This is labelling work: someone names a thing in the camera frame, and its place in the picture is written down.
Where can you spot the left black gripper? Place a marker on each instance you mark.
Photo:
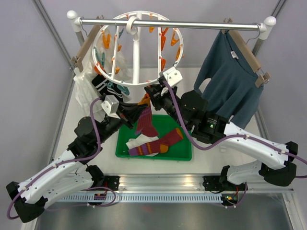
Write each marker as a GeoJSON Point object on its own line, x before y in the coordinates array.
{"type": "Point", "coordinates": [129, 112]}

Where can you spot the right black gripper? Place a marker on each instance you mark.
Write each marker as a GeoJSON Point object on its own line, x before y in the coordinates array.
{"type": "Point", "coordinates": [154, 91]}

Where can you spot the purple orange sock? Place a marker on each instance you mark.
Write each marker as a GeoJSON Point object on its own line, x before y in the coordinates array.
{"type": "Point", "coordinates": [144, 124]}

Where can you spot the teal front clothes peg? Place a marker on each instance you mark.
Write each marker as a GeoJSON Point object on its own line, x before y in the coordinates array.
{"type": "Point", "coordinates": [123, 89]}

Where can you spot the black sock with white stripes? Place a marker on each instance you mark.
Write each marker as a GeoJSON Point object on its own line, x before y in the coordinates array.
{"type": "Point", "coordinates": [100, 83]}

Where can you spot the maroon orange sock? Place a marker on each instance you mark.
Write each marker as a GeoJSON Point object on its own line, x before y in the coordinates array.
{"type": "Point", "coordinates": [162, 144]}

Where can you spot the white round clip hanger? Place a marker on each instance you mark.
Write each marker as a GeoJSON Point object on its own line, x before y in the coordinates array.
{"type": "Point", "coordinates": [170, 46]}

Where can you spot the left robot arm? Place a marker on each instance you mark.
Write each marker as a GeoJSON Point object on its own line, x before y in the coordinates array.
{"type": "Point", "coordinates": [33, 196]}

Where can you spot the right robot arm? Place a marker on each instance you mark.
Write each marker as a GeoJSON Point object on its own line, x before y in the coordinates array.
{"type": "Point", "coordinates": [273, 162]}

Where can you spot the white garment on hanger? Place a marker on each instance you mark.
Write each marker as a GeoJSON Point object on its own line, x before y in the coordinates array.
{"type": "Point", "coordinates": [104, 58]}

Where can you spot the left beige wooden hanger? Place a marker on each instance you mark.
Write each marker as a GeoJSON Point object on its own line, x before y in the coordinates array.
{"type": "Point", "coordinates": [85, 47]}

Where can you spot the beige wooden hanger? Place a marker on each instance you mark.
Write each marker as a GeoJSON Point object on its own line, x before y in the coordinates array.
{"type": "Point", "coordinates": [85, 47]}
{"type": "Point", "coordinates": [249, 57]}

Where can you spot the blue sweater on hanger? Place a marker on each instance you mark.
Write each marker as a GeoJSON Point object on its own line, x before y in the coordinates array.
{"type": "Point", "coordinates": [227, 82]}

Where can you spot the right beige wooden hanger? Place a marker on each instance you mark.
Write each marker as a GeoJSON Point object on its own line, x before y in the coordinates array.
{"type": "Point", "coordinates": [249, 57]}

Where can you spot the green plastic tray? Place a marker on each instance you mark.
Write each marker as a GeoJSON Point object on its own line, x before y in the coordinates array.
{"type": "Point", "coordinates": [182, 151]}

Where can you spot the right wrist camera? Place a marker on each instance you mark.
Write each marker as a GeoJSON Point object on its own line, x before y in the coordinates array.
{"type": "Point", "coordinates": [172, 76]}

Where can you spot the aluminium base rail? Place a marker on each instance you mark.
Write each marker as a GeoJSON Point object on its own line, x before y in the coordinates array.
{"type": "Point", "coordinates": [182, 183]}

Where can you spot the white slotted cable duct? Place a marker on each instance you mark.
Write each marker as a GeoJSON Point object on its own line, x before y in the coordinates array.
{"type": "Point", "coordinates": [145, 198]}

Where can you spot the silver clothes rail bar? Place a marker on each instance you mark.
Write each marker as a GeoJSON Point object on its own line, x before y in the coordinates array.
{"type": "Point", "coordinates": [263, 28]}

